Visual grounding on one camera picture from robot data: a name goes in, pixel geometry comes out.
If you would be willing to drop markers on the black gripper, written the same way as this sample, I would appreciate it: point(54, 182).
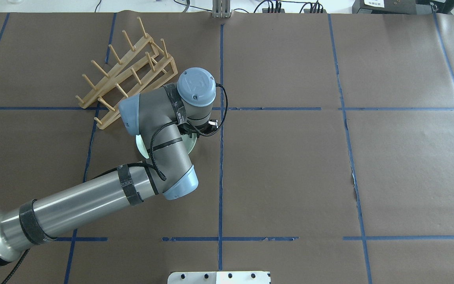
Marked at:
point(191, 132)

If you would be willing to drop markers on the pale green plate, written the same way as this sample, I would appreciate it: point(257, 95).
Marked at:
point(189, 142)

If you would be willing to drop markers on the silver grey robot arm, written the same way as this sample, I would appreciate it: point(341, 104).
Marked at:
point(160, 117)

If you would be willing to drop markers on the wooden plate rack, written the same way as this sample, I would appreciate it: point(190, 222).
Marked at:
point(146, 66)

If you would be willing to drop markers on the blue tape line centre lengthwise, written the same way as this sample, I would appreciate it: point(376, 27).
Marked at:
point(220, 211)

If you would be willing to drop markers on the blue tape line near crosswise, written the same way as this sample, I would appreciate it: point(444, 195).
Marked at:
point(368, 238)

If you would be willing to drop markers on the black power strip plugs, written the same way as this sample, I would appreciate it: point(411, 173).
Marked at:
point(290, 6)

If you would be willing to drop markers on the black device box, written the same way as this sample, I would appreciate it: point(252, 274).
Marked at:
point(407, 7)

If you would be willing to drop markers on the white perforated base plate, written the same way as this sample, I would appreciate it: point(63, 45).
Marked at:
point(220, 277)

